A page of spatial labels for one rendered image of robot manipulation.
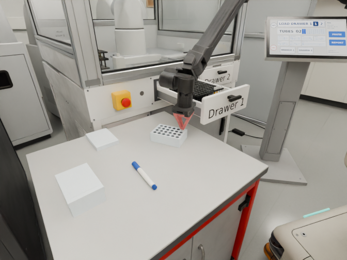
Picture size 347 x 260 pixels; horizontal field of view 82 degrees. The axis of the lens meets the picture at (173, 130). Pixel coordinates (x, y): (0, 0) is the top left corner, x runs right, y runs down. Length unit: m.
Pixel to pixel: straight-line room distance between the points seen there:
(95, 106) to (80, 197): 0.45
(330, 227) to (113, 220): 1.09
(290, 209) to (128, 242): 1.40
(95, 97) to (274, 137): 1.51
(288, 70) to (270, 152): 0.73
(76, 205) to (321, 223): 1.15
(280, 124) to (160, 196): 1.46
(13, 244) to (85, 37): 0.73
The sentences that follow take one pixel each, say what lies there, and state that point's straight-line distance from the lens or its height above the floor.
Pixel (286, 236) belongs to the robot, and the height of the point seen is 0.28.
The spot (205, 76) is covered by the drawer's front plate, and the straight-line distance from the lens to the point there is 1.21.
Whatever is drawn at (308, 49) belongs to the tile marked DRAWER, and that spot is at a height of 1.01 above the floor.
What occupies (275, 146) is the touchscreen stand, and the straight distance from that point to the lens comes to 1.99.
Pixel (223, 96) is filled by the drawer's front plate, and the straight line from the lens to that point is 0.84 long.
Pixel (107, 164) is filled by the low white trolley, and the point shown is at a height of 0.76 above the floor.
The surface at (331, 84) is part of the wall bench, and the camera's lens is 3.84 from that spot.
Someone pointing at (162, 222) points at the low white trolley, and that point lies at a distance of 0.53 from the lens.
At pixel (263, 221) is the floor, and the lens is 1.59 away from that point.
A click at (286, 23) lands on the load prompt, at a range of 1.73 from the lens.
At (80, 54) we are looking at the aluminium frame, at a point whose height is 1.07.
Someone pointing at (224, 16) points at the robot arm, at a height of 1.19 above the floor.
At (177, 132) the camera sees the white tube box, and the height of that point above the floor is 0.80.
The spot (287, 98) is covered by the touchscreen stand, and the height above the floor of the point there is 0.65.
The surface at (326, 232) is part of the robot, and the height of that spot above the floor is 0.28.
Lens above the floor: 1.19
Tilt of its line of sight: 29 degrees down
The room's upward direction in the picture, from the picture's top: straight up
